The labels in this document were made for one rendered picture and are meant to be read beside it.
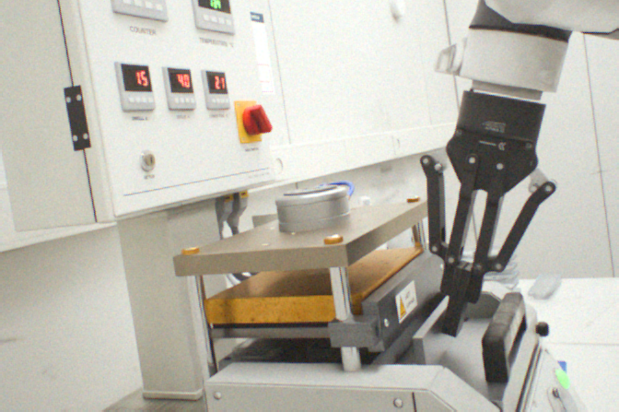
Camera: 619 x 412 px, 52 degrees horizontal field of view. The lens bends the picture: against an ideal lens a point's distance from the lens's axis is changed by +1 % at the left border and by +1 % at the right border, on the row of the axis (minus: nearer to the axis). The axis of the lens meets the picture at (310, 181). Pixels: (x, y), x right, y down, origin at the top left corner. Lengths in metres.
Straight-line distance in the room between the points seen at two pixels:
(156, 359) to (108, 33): 0.37
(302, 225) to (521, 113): 0.24
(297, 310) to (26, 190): 0.30
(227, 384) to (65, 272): 0.59
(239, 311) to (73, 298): 0.55
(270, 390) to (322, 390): 0.05
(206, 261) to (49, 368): 0.57
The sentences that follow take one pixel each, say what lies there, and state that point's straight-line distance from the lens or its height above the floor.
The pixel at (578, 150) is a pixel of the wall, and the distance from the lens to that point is 3.13.
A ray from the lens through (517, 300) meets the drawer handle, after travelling 0.69.
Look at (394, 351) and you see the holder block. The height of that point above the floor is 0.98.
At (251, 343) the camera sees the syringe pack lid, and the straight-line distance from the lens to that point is 0.67.
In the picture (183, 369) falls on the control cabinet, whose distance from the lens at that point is 0.76.
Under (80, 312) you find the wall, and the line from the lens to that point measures 1.15.
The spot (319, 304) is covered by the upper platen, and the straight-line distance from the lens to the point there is 0.59.
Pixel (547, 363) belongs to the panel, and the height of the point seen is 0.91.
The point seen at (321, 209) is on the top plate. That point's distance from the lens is 0.64.
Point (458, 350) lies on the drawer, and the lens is 0.67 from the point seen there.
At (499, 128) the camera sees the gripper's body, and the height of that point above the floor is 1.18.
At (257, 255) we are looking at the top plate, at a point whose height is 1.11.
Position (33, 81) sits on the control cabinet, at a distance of 0.67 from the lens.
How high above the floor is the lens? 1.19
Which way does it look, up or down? 3 degrees down
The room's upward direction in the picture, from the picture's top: 8 degrees counter-clockwise
